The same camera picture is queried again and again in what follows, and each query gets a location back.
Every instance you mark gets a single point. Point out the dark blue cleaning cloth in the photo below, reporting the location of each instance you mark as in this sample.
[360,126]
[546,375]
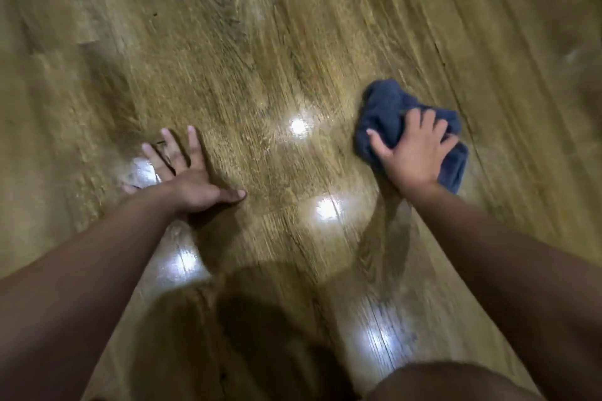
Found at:
[383,109]

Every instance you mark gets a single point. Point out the person's bare knee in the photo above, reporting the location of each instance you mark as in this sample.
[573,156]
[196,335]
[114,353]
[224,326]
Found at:
[447,384]

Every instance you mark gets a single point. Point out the person's left hand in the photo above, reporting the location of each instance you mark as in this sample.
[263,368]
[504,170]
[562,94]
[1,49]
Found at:
[190,189]

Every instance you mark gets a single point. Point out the person's right hand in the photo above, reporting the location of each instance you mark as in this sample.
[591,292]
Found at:
[416,161]

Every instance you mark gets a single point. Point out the person's left thumb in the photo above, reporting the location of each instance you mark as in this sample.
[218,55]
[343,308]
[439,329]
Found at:
[233,195]

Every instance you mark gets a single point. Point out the person's right little finger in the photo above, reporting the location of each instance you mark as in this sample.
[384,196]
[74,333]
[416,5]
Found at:
[449,145]

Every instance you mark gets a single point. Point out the person's left little finger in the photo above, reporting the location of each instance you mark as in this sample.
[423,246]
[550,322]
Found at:
[131,189]

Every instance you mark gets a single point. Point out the person's right forearm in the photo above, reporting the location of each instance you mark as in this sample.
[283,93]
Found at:
[512,274]

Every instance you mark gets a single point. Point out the person's right middle finger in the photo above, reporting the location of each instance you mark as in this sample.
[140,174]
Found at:
[428,120]

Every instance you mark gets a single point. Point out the person's left middle finger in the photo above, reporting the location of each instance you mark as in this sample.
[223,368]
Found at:
[173,150]

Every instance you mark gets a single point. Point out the person's right thumb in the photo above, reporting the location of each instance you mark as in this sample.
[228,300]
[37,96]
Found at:
[379,144]

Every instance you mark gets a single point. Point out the person's left forearm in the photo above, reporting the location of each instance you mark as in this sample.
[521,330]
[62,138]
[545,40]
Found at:
[80,283]

